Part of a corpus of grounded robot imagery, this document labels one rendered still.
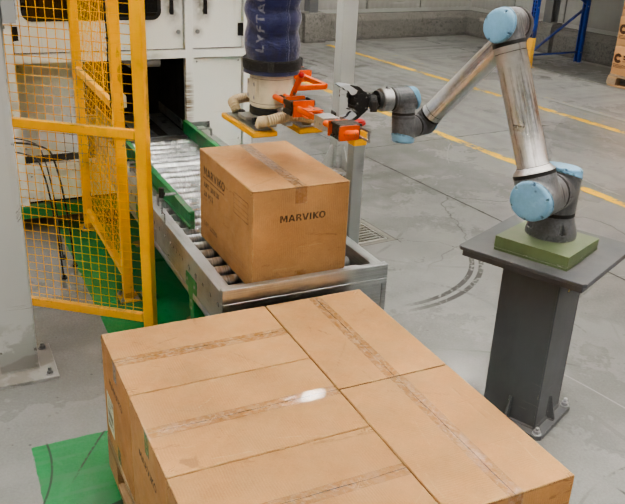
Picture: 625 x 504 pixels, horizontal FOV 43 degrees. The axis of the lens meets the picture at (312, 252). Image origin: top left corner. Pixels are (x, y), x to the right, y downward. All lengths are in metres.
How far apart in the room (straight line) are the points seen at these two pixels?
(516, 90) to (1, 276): 2.13
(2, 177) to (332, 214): 1.29
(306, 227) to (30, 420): 1.33
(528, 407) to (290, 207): 1.25
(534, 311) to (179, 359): 1.36
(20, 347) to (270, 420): 1.58
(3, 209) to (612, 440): 2.58
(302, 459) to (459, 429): 0.47
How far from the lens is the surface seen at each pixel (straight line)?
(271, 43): 3.00
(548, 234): 3.04
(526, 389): 3.29
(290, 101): 2.87
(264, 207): 2.89
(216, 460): 2.17
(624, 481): 3.25
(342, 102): 6.10
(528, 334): 3.18
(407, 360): 2.63
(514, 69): 2.84
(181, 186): 4.20
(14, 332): 3.57
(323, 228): 3.04
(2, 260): 3.42
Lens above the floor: 1.88
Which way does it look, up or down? 23 degrees down
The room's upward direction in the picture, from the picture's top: 3 degrees clockwise
